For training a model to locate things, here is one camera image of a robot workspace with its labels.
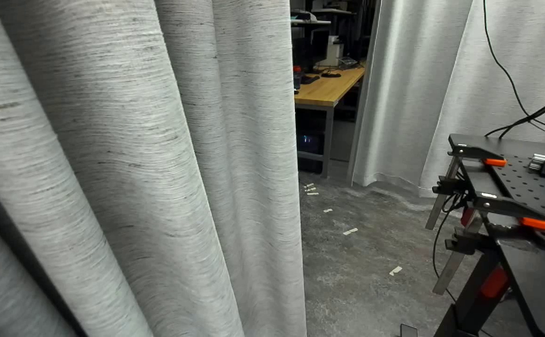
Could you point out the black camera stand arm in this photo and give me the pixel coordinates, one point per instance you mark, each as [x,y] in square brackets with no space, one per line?
[531,118]

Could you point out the orange handled clamp upper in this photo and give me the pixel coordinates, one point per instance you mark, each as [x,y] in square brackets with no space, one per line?
[486,156]

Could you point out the grey curtain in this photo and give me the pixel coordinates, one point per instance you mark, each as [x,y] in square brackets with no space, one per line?
[149,182]
[441,68]

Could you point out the black perforated work table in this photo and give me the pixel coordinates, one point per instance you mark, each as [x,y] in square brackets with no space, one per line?
[501,189]

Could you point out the wooden top desk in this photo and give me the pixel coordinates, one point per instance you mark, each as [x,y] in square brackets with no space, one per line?
[325,94]

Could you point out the grey front curtain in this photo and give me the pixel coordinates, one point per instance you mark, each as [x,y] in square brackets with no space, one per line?
[149,182]

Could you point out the grey back curtain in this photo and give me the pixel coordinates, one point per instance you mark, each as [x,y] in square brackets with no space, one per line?
[441,68]

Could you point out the orange handled clamp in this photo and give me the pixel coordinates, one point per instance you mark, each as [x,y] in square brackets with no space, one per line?
[508,206]
[486,156]

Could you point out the orange handled clamp lower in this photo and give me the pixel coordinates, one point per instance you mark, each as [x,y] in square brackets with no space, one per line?
[508,206]

